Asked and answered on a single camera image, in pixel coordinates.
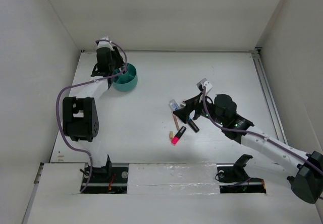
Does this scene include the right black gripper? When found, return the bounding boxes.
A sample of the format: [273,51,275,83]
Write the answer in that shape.
[173,92,226,126]

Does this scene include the peach pink pen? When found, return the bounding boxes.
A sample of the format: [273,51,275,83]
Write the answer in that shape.
[172,114,180,131]

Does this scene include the teal round divided container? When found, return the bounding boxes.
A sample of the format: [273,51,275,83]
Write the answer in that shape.
[113,64,138,92]

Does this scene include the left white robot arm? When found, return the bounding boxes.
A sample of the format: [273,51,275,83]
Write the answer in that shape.
[62,41,127,182]

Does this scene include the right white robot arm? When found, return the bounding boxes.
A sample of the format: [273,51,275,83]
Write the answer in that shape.
[172,93,322,204]

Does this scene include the clear blue glue bottle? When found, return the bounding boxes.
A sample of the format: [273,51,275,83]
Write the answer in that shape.
[169,99,181,111]

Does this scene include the blue black highlighter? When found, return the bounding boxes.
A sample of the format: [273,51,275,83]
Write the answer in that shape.
[187,118,200,133]

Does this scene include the pink black highlighter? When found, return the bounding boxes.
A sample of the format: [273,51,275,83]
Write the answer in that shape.
[171,126,187,145]

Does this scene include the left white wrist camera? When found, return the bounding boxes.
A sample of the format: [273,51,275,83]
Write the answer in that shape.
[95,36,113,50]

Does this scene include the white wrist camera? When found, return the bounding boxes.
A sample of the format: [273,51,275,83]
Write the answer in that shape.
[197,78,212,92]
[95,36,113,50]

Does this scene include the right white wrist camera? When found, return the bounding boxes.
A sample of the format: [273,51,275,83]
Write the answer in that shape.
[197,78,212,92]

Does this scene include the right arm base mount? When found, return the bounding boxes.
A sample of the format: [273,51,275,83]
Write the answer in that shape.
[214,154,266,194]

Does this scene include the aluminium rail right side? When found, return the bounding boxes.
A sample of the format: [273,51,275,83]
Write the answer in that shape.
[250,47,287,142]

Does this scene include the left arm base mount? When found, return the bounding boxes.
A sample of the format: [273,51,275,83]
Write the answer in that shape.
[80,156,129,194]

